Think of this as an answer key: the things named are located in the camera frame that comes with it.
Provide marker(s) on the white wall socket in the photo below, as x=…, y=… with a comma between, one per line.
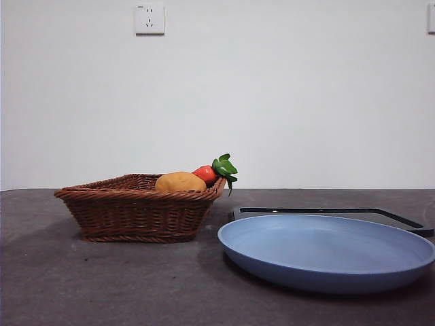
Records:
x=150, y=19

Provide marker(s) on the orange carrot with green leaves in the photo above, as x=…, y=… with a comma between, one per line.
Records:
x=207, y=172

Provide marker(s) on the black cutting board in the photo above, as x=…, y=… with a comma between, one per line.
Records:
x=404, y=222

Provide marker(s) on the blue round plate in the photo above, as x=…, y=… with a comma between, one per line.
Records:
x=323, y=251

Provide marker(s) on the white wall plate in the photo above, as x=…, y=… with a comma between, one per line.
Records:
x=431, y=18

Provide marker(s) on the yellow-brown potato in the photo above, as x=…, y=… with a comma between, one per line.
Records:
x=180, y=182

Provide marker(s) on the brown wicker basket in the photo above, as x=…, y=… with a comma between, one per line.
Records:
x=136, y=214

